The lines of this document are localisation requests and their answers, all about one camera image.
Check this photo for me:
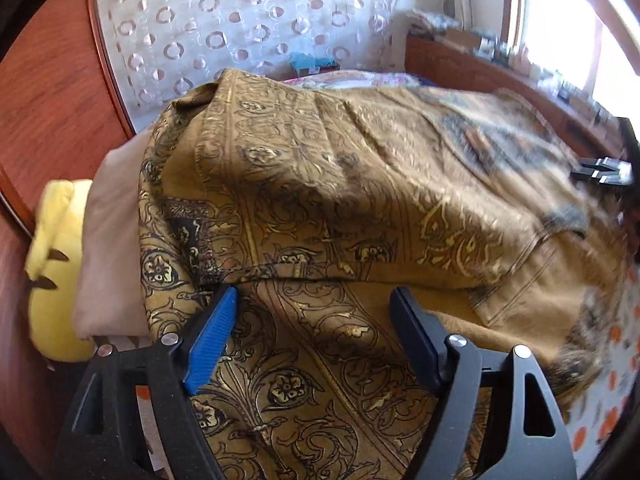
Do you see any wooden low cabinet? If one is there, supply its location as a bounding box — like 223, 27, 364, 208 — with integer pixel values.
405, 35, 625, 158

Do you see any teal box behind bed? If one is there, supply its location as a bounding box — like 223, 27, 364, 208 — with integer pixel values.
288, 52, 341, 77

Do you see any window with wooden frame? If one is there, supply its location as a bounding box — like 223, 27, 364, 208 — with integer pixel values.
502, 0, 639, 125

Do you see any wooden headboard panel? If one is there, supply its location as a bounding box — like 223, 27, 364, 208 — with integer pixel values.
1, 0, 131, 471

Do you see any floral bed sheet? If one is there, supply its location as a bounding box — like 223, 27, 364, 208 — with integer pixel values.
284, 70, 434, 90

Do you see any cardboard box on cabinet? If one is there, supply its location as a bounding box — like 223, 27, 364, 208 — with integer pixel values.
444, 28, 483, 51

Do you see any pink folded pillow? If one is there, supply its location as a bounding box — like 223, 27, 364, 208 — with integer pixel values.
72, 130, 151, 338

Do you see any orange print white blanket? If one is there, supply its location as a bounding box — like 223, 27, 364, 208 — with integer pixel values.
566, 266, 639, 477

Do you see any yellow plush toy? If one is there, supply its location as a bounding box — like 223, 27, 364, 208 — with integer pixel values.
25, 179, 94, 363

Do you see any golden brown patterned garment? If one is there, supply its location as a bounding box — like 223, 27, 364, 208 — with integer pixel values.
138, 70, 628, 479

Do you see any white circle patterned curtain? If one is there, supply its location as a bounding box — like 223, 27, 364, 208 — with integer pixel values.
96, 0, 398, 132

